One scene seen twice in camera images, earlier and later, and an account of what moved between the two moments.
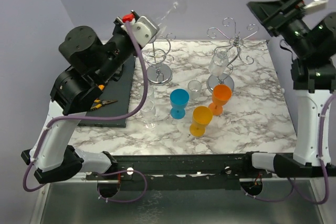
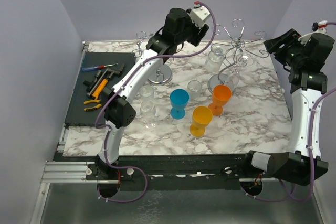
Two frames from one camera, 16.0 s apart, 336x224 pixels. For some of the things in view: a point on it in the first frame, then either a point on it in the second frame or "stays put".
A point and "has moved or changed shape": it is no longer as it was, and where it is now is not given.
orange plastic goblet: x=221 y=95 stays put
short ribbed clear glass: x=194 y=87 stays put
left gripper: x=119 y=28 → x=198 y=33
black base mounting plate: x=213 y=172 stays put
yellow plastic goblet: x=201 y=116 stays put
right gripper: x=291 y=6 → x=288 y=38
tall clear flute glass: x=176 y=3 → x=243 y=61
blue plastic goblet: x=179 y=99 stays put
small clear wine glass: x=219 y=63 has moved or changed shape
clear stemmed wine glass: x=148 y=111 stays put
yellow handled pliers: x=97 y=103 stays put
